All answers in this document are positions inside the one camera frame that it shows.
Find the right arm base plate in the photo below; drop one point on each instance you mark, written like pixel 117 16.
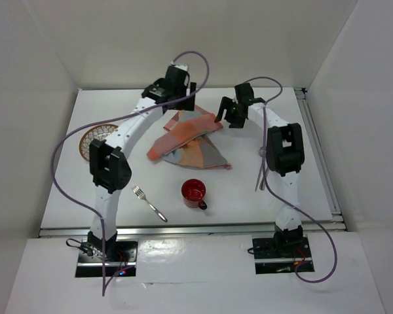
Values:
pixel 271 259

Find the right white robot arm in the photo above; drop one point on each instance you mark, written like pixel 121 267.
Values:
pixel 281 160

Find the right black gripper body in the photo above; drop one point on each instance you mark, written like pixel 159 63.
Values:
pixel 232 115

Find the silver knife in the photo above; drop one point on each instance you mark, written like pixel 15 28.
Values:
pixel 260 183

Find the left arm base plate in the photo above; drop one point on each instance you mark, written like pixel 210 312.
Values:
pixel 121 260

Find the red mug black handle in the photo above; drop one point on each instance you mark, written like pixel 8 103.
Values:
pixel 193 192

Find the patterned ceramic plate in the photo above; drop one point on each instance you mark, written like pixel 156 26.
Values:
pixel 99 132

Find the silver fork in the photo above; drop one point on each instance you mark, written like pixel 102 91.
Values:
pixel 141 195

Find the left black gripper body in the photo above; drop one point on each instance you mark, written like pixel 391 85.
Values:
pixel 181 92

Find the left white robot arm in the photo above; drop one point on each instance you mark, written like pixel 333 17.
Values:
pixel 108 157

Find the aluminium frame rail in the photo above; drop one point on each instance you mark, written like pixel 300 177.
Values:
pixel 234 206

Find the checkered orange grey cloth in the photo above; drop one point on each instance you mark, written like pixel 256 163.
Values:
pixel 186 142

